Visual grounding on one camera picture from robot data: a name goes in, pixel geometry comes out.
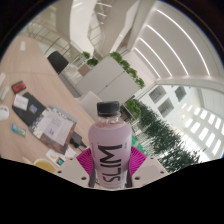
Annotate planter with green plants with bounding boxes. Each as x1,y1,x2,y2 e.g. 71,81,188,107
124,98,143,120

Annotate black power adapter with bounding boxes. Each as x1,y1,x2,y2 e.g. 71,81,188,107
69,131,88,149

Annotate small teal pack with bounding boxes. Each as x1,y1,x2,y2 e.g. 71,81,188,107
11,123,27,138

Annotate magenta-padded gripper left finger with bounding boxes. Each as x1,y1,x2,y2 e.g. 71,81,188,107
54,147,98,188

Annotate colourful sticker sheet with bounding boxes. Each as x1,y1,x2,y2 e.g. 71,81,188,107
45,146,79,167

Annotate white staircase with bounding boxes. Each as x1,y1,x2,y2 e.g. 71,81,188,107
86,0,141,54

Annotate potted green plants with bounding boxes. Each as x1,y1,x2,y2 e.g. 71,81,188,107
81,50,100,68

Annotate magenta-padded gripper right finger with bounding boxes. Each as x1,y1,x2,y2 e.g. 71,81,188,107
128,145,170,188

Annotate lilac drink bottle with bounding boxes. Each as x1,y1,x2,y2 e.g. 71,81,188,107
87,101,133,190

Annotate small red and black case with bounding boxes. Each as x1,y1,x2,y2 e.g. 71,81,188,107
11,80,27,95

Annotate row of green hedge plants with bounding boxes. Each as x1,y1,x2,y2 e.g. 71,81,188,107
133,99,211,174

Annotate black notebook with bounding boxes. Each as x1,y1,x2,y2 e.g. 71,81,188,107
12,91,47,127

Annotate small pale grey device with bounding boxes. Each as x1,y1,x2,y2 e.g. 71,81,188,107
0,85,11,102

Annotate ceiling light strips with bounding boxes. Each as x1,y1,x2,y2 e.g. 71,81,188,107
133,8,212,79

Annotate white card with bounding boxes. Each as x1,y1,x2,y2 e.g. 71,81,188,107
13,94,30,112

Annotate black chair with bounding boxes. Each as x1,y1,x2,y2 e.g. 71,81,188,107
46,50,70,75

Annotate white cabinet topped with plants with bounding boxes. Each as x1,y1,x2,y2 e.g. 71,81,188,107
75,51,147,104

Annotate white computer mouse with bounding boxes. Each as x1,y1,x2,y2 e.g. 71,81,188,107
0,104,10,122

